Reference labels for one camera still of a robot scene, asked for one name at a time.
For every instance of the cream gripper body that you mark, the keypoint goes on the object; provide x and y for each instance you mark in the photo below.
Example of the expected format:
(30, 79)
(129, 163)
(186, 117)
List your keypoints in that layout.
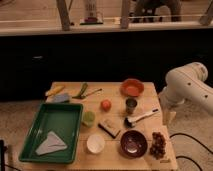
(168, 115)

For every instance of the red orange apple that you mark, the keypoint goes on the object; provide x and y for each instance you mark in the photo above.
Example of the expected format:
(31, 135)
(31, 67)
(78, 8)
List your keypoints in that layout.
(106, 105)

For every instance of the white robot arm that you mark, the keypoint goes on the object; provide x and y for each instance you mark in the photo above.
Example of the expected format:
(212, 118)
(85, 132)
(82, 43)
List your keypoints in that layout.
(185, 82)

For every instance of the metal cup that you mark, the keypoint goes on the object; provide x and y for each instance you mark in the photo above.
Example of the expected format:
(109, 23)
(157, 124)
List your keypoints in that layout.
(131, 104)

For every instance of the white paper cup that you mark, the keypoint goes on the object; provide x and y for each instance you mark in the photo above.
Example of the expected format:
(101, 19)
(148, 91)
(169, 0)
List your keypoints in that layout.
(95, 143)

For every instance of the green cup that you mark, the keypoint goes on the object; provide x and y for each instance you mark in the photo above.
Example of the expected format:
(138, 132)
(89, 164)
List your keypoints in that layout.
(88, 118)

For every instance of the bunch of dark grapes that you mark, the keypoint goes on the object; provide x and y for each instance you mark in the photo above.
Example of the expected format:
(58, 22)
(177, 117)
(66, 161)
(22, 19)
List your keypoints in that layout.
(157, 149)

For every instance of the dark purple bowl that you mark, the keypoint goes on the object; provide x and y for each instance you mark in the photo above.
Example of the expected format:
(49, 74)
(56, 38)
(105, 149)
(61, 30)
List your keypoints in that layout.
(133, 144)

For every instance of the orange bowl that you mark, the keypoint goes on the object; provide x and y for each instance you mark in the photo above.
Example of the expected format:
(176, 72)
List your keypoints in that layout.
(131, 87)

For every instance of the wooden table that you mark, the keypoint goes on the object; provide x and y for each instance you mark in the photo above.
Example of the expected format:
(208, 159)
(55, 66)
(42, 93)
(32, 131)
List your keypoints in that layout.
(112, 158)

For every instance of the green pepper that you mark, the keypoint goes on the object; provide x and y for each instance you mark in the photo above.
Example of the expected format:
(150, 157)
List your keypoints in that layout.
(82, 90)

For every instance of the green plastic tray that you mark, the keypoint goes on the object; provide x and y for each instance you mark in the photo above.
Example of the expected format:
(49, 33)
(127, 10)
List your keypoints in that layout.
(62, 118)

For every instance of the blue grey sponge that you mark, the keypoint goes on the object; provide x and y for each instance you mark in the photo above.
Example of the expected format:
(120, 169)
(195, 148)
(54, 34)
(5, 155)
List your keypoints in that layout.
(61, 98)

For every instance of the grey folded cloth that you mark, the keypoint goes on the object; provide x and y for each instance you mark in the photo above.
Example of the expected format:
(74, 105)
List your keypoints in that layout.
(51, 144)

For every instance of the white handled brush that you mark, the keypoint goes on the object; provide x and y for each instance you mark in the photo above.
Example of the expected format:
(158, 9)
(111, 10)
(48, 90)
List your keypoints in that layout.
(131, 121)

